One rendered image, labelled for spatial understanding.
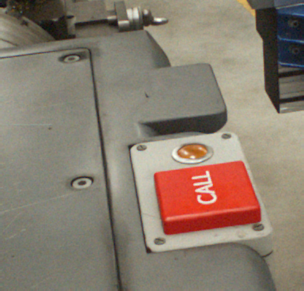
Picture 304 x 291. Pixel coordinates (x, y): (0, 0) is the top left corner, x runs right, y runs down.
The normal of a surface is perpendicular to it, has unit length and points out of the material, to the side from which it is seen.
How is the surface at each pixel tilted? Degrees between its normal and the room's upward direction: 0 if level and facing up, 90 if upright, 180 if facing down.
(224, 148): 0
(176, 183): 0
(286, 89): 90
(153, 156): 0
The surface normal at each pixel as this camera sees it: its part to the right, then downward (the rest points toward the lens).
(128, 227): -0.09, -0.85
